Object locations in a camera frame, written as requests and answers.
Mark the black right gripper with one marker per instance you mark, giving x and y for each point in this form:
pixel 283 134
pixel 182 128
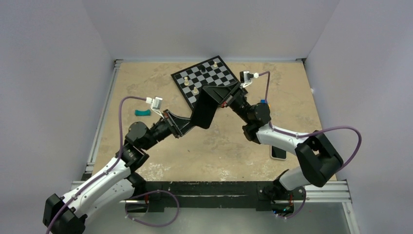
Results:
pixel 226 95

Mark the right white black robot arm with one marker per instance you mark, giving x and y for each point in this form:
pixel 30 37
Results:
pixel 317 157

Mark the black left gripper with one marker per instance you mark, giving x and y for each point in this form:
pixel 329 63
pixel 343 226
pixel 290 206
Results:
pixel 178 125

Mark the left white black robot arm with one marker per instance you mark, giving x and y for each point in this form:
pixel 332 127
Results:
pixel 116 181

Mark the black chess piece back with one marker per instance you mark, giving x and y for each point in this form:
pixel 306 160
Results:
pixel 202 68

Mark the black white chessboard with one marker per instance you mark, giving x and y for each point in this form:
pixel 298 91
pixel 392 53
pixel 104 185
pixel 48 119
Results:
pixel 219 76

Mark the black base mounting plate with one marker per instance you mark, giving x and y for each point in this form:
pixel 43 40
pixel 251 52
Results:
pixel 261 196

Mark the teal arch block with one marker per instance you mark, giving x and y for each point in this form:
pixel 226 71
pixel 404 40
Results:
pixel 140 113

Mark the phone in white case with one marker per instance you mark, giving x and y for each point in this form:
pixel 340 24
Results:
pixel 277 154

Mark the black phone case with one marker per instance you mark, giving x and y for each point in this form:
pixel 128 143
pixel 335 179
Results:
pixel 205 108

